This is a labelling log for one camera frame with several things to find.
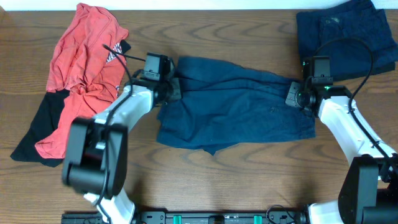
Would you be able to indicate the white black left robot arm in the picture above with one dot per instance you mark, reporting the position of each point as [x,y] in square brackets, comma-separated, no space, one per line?
[95,164]

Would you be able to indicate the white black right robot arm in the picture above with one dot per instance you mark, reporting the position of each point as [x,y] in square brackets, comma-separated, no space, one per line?
[369,192]

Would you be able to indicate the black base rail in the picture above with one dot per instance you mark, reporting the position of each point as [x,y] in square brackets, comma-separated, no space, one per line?
[273,216]

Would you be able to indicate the folded navy shorts stack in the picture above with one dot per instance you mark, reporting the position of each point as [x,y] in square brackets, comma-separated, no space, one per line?
[354,35]

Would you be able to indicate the navy blue shorts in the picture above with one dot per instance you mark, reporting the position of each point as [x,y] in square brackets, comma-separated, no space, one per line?
[224,104]

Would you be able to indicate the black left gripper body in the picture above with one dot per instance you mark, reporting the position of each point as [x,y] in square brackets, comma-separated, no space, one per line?
[171,91]

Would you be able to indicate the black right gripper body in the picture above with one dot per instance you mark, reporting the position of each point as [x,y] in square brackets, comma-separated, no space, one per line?
[295,95]

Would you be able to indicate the black garment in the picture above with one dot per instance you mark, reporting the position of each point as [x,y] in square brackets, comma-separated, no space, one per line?
[37,130]

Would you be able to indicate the red t-shirt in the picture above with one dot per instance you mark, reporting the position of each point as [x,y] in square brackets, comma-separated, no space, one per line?
[94,25]

